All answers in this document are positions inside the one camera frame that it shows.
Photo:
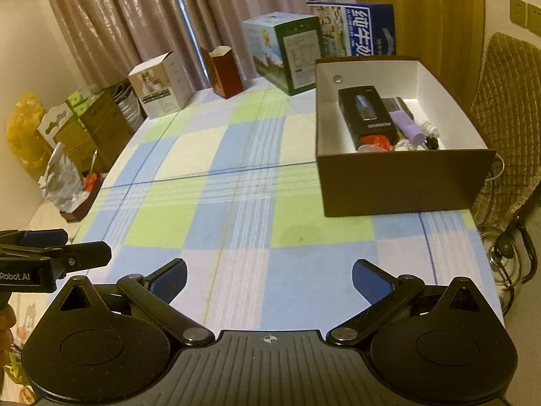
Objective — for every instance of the stacked metal pots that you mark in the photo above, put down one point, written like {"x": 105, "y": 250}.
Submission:
{"x": 126, "y": 108}

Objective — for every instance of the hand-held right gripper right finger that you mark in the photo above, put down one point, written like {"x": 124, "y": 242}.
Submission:
{"x": 372, "y": 281}

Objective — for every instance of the thin pen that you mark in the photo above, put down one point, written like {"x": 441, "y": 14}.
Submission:
{"x": 94, "y": 160}

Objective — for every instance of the clear floss pick box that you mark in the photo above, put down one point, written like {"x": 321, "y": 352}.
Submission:
{"x": 372, "y": 148}

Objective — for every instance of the person's left hand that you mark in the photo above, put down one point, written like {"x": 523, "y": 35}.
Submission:
{"x": 5, "y": 330}

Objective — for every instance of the blue milk carton box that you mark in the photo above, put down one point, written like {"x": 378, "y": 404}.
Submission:
{"x": 359, "y": 25}

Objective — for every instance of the crumpled clear plastic bag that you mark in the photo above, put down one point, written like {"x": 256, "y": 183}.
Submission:
{"x": 61, "y": 179}

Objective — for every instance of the open dark red carton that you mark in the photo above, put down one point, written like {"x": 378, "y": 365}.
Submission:
{"x": 226, "y": 74}

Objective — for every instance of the small black item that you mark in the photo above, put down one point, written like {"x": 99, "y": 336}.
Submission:
{"x": 432, "y": 143}

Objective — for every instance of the yellow plastic bag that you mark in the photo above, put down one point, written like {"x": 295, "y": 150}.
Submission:
{"x": 25, "y": 131}

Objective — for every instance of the black shaver box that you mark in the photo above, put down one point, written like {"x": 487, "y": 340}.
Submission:
{"x": 363, "y": 114}

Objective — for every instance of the quilted beige chair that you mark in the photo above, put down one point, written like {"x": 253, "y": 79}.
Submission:
{"x": 511, "y": 105}

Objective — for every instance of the white cutout cardboard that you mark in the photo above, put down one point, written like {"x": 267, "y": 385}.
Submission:
{"x": 53, "y": 120}

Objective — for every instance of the white product box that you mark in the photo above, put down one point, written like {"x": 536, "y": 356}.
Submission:
{"x": 162, "y": 89}

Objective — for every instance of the green milk carton box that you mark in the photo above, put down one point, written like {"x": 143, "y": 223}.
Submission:
{"x": 291, "y": 55}

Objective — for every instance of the checked tablecloth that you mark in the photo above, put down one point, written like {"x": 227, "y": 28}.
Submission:
{"x": 236, "y": 203}

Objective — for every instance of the green tissue packs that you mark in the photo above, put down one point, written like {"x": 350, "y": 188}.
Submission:
{"x": 82, "y": 99}

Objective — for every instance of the brown storage box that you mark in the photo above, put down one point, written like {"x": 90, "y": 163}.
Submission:
{"x": 401, "y": 182}

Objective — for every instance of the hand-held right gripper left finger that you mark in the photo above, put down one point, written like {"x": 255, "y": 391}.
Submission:
{"x": 169, "y": 281}

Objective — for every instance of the small orange item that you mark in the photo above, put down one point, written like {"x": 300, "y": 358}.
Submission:
{"x": 91, "y": 182}

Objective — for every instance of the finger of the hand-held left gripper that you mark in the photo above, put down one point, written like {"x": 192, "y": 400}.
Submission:
{"x": 88, "y": 256}
{"x": 42, "y": 237}

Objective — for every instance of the pink patterned curtain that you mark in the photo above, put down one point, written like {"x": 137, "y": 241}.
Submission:
{"x": 148, "y": 8}

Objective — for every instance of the purple tube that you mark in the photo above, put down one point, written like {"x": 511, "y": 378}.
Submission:
{"x": 405, "y": 127}

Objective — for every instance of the small white bottle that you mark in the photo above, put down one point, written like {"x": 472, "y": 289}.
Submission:
{"x": 427, "y": 127}

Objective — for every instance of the dark red tray box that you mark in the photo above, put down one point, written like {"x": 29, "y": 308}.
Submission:
{"x": 82, "y": 207}

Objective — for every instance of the beige wall socket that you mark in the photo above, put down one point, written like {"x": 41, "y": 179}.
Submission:
{"x": 518, "y": 10}
{"x": 534, "y": 17}

